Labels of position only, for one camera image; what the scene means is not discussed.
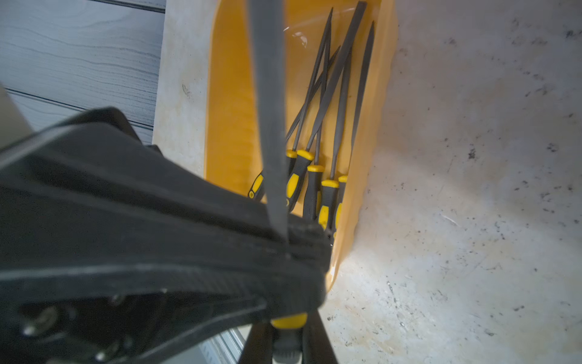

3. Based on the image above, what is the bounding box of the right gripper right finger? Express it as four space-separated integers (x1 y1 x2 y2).
302 311 338 364

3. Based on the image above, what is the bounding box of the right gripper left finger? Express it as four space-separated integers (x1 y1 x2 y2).
238 322 274 364

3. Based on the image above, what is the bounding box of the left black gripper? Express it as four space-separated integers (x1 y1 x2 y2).
1 108 330 363

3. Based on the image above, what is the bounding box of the file tool yellow black handle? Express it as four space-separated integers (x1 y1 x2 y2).
285 7 335 187

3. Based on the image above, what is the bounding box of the yellow plastic storage box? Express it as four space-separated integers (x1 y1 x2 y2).
204 1 398 287

